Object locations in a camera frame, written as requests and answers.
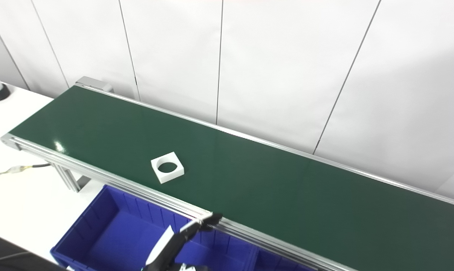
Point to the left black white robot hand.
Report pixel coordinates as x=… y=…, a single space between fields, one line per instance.
x=166 y=252

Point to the white square part round hole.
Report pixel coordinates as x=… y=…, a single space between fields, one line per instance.
x=172 y=175

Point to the blue bin with white parts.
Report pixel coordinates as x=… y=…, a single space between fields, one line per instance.
x=113 y=233

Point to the blue bin with black cylinders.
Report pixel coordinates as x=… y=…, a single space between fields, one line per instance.
x=275 y=262

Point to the aluminium conveyor leg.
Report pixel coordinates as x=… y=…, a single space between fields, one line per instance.
x=70 y=177

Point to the green conveyor belt aluminium frame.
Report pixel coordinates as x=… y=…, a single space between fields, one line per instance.
x=272 y=188

